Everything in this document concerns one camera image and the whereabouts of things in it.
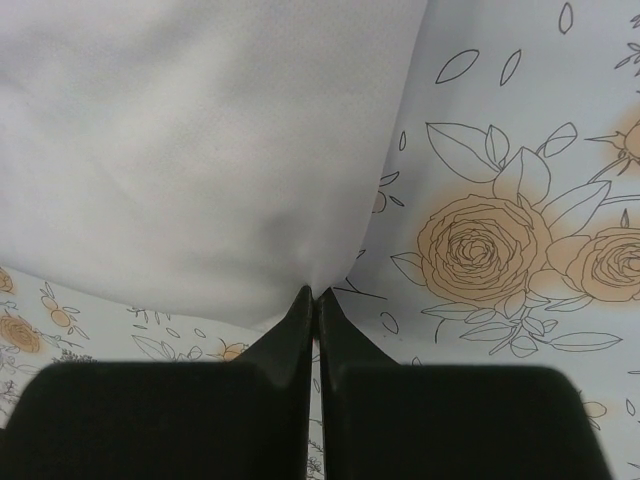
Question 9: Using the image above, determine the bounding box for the floral patterned table mat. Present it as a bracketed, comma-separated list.
[1, 1, 639, 479]

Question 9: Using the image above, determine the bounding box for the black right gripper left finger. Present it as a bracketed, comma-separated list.
[1, 288, 313, 479]

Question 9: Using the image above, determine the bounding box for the white t shirt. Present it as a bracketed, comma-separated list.
[1, 1, 427, 326]

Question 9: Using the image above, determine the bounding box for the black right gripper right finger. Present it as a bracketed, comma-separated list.
[315, 291, 610, 479]

